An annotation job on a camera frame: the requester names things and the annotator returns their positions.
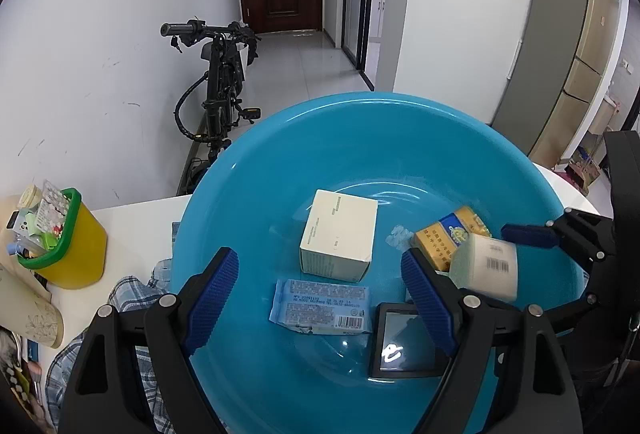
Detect yellow bin green rim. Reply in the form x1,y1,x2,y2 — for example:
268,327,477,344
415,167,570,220
17,188,108,289

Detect white barcode box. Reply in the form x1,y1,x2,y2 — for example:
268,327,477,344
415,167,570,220
450,234,519,302

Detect cardboard boxes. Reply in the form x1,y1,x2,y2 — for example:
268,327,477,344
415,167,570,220
565,146,603,195

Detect bundle of small sachets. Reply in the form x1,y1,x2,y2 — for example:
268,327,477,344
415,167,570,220
7,180,71,259

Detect blue plastic basin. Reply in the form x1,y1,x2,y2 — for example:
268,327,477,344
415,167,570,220
170,92,593,434

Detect yellow and blue box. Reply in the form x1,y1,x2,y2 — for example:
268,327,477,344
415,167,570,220
412,206,493,273

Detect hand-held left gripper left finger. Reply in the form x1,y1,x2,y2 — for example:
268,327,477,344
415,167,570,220
57,248,240,434

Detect fluffy plush toys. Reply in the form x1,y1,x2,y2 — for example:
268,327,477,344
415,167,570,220
0,329,36,415

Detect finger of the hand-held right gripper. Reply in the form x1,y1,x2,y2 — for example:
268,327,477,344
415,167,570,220
502,209,616,265
545,294,598,332

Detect grey and gold fridge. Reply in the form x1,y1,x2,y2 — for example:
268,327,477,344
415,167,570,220
491,0,632,169

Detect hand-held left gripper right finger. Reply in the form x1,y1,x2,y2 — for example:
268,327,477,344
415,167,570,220
401,248,583,434

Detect cream square box orange face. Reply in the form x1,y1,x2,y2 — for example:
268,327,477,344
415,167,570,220
300,189,379,283

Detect black case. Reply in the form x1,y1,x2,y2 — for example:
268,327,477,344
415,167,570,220
369,303,451,380

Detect beige tumbler cup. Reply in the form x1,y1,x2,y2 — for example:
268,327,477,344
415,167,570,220
0,264,65,350

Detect light blue barcode packet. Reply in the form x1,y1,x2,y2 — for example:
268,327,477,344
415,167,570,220
270,278,376,336

